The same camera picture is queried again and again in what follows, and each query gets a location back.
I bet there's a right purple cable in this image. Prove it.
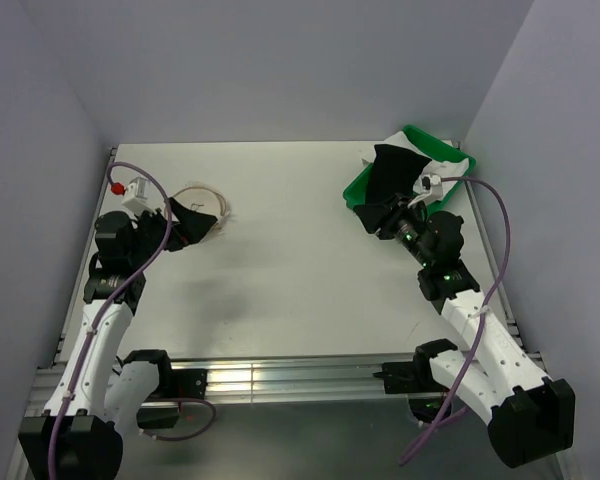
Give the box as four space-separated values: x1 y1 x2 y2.
398 175 510 466

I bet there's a green plastic tray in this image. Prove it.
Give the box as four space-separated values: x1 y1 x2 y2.
342 125 476 210

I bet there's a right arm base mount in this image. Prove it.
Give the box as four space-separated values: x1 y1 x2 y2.
373 361 448 423

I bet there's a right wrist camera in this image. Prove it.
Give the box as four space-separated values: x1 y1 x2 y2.
419 174 444 203

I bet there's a white bra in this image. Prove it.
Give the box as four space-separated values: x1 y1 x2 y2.
343 125 476 205

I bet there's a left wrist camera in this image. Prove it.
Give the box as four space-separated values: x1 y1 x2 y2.
122 177 153 217

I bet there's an aluminium frame rail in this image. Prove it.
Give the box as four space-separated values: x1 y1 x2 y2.
27 354 554 406

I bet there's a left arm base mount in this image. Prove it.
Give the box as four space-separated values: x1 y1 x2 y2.
136 369 207 430

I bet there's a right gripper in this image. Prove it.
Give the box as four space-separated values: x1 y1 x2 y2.
353 192 434 268

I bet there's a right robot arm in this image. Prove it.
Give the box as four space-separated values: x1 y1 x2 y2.
354 195 576 468

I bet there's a black bra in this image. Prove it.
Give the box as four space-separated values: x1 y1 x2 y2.
365 144 430 204

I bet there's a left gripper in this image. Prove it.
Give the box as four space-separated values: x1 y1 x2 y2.
127 197 215 267

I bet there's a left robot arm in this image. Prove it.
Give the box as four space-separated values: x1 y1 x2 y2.
18 198 218 479

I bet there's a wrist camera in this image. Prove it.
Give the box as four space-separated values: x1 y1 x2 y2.
419 174 444 203
122 177 153 217

